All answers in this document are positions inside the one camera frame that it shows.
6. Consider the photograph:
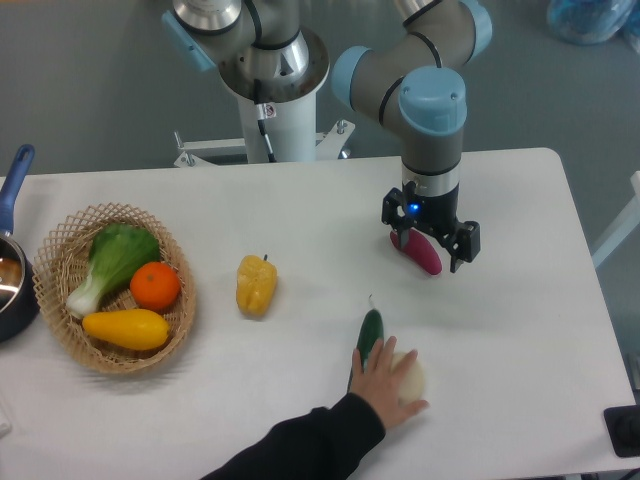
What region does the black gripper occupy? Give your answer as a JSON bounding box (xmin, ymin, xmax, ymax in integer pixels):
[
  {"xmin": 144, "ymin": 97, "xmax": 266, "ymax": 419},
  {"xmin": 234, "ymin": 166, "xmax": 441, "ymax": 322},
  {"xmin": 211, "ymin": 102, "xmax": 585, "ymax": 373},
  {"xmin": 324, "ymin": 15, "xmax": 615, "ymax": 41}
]
[{"xmin": 381, "ymin": 170, "xmax": 481, "ymax": 273}]

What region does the pale white onion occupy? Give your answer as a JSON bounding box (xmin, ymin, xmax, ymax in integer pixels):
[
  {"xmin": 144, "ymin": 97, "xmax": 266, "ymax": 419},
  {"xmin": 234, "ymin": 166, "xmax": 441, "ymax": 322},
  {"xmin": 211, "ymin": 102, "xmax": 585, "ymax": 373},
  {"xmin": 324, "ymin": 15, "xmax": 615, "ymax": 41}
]
[{"xmin": 395, "ymin": 359, "xmax": 426, "ymax": 407}]

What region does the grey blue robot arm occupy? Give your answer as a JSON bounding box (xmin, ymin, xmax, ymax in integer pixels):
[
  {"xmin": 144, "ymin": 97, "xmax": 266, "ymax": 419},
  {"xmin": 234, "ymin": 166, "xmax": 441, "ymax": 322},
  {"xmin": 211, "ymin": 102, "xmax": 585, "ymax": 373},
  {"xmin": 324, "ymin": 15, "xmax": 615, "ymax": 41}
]
[{"xmin": 162, "ymin": 1, "xmax": 492, "ymax": 269}]

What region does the black sleeved forearm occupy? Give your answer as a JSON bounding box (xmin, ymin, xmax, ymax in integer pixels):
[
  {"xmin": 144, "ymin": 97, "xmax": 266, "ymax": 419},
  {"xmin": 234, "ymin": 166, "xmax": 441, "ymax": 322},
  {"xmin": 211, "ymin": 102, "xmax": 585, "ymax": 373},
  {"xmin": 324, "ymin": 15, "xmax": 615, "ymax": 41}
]
[{"xmin": 205, "ymin": 393, "xmax": 386, "ymax": 479}]

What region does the yellow mango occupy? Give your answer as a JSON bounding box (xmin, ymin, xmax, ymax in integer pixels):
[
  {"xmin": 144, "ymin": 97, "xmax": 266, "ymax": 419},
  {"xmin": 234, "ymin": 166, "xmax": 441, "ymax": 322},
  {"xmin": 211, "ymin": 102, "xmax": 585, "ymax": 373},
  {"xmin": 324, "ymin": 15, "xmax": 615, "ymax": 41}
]
[{"xmin": 82, "ymin": 309, "xmax": 170, "ymax": 351}]

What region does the woven wicker basket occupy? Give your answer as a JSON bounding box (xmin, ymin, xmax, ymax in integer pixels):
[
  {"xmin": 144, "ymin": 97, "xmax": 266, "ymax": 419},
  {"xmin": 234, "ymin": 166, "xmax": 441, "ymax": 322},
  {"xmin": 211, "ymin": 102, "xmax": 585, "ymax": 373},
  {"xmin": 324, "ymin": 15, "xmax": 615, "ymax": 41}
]
[{"xmin": 32, "ymin": 202, "xmax": 197, "ymax": 375}]

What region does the person's bare hand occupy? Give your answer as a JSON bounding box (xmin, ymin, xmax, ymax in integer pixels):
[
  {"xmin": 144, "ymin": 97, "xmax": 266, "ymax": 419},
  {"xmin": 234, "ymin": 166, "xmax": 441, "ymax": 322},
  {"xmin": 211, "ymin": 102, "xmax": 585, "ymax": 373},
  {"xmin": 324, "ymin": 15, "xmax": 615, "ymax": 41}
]
[{"xmin": 348, "ymin": 336, "xmax": 430, "ymax": 430}]

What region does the magenta sweet potato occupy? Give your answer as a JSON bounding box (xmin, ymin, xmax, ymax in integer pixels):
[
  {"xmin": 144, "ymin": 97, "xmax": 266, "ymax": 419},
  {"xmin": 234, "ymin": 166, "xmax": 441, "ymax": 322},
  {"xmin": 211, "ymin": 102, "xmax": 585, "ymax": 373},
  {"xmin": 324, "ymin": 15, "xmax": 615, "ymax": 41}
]
[{"xmin": 389, "ymin": 229, "xmax": 443, "ymax": 276}]

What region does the dark green cucumber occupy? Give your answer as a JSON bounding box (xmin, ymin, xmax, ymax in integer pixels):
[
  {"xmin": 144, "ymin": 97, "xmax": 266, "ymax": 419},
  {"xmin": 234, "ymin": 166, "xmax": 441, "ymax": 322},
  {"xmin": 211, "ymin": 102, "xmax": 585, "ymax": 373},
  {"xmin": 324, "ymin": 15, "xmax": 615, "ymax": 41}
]
[{"xmin": 356, "ymin": 295, "xmax": 384, "ymax": 371}]

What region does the yellow bell pepper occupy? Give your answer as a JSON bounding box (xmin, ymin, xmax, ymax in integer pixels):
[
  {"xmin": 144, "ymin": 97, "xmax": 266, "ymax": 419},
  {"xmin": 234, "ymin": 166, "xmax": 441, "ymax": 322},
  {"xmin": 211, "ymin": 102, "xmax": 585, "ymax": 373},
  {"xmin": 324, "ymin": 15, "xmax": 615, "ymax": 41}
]
[{"xmin": 236, "ymin": 255, "xmax": 278, "ymax": 318}]

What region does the blue plastic bag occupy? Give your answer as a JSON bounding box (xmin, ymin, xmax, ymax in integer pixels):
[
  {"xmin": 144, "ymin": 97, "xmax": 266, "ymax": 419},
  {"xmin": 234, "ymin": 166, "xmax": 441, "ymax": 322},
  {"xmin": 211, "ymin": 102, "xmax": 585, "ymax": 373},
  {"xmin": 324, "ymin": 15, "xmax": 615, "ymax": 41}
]
[{"xmin": 546, "ymin": 1, "xmax": 639, "ymax": 53}]

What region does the black device at edge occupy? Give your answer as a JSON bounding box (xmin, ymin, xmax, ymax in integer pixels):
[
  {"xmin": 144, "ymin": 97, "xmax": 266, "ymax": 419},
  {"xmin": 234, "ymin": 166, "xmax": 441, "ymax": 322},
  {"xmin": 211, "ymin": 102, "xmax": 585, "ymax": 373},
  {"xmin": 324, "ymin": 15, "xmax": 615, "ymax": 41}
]
[{"xmin": 603, "ymin": 405, "xmax": 640, "ymax": 458}]

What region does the orange fruit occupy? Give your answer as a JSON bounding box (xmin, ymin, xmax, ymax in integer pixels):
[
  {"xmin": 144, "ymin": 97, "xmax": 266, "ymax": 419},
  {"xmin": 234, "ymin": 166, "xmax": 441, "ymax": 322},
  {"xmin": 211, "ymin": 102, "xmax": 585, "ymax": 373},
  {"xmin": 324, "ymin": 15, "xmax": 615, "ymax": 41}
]
[{"xmin": 129, "ymin": 262, "xmax": 181, "ymax": 311}]

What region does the green bok choy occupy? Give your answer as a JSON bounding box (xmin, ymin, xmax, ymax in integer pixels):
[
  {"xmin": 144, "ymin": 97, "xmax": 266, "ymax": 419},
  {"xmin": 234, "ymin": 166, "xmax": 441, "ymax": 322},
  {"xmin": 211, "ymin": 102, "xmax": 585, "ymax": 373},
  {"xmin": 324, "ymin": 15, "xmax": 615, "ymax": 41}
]
[{"xmin": 66, "ymin": 223, "xmax": 160, "ymax": 319}]

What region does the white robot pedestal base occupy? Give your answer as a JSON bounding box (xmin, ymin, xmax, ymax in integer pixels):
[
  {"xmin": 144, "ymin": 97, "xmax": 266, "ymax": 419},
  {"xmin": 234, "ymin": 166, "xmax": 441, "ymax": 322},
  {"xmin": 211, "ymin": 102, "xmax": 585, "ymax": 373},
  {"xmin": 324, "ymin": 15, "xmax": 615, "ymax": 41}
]
[{"xmin": 174, "ymin": 92, "xmax": 355, "ymax": 168}]

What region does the white frame bar right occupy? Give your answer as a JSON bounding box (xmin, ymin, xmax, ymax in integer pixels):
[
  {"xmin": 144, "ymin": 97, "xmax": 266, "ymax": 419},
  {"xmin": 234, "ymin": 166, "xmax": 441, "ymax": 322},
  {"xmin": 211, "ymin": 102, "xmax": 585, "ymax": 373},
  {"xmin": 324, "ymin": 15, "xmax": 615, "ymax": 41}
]
[{"xmin": 591, "ymin": 171, "xmax": 639, "ymax": 268}]

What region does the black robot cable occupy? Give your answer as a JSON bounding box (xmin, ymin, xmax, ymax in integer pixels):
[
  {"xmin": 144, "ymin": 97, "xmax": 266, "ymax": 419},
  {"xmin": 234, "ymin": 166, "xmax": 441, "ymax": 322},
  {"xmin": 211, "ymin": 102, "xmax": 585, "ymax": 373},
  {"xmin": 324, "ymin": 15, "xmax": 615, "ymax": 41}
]
[{"xmin": 252, "ymin": 78, "xmax": 278, "ymax": 164}]

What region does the blue handled saucepan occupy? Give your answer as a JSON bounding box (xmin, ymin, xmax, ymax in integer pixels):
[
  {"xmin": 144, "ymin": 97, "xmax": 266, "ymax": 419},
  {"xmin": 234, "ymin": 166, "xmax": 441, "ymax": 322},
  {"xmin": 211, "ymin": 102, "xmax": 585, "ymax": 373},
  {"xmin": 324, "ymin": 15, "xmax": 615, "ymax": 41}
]
[{"xmin": 1, "ymin": 144, "xmax": 39, "ymax": 342}]

